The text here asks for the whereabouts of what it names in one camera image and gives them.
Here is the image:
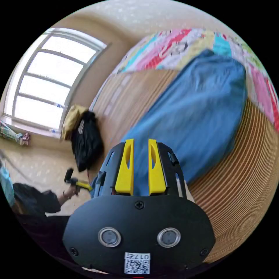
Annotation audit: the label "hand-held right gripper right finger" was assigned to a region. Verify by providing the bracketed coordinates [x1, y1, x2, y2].
[148, 139, 167, 196]

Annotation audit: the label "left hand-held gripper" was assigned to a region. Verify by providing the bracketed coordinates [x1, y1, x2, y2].
[69, 178, 93, 192]

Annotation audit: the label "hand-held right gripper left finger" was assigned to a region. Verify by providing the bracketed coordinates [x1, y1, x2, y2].
[115, 139, 135, 196]

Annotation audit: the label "light blue jeans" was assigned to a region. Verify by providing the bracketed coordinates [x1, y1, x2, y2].
[90, 49, 248, 198]

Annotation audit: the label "person's left forearm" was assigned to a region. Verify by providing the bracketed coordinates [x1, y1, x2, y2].
[57, 191, 71, 205]

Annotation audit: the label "person's left hand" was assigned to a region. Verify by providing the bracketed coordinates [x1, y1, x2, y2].
[65, 185, 81, 199]

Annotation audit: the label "pile of clothes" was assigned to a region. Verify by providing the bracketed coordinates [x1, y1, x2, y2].
[62, 104, 105, 173]

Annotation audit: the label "person's body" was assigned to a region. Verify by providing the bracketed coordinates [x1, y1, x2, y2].
[0, 160, 93, 270]

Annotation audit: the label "bed with woven mat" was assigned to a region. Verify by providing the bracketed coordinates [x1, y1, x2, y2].
[88, 28, 279, 264]

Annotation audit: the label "window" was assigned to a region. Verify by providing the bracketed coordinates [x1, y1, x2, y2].
[3, 28, 108, 137]

